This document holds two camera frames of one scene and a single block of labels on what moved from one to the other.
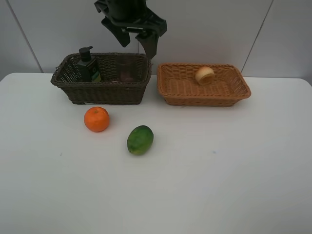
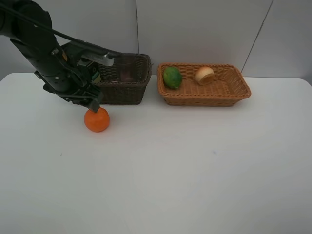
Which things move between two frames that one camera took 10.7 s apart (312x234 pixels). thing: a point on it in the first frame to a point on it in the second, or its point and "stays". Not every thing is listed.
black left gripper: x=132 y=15 to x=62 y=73
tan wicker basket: x=177 y=84 stays
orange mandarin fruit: x=96 y=119 stays
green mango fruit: x=140 y=140 to x=172 y=77
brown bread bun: x=204 y=75 stays
